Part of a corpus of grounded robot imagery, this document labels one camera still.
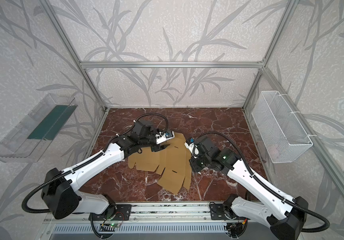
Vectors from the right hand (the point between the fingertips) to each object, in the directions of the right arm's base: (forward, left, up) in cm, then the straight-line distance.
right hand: (189, 161), depth 73 cm
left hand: (+12, +12, +3) cm, 17 cm away
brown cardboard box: (+4, +8, -9) cm, 13 cm away
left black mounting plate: (-19, +33, -16) cm, 42 cm away
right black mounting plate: (-19, -14, -17) cm, 29 cm away
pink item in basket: (+4, -42, +2) cm, 43 cm away
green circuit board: (-24, +36, -17) cm, 47 cm away
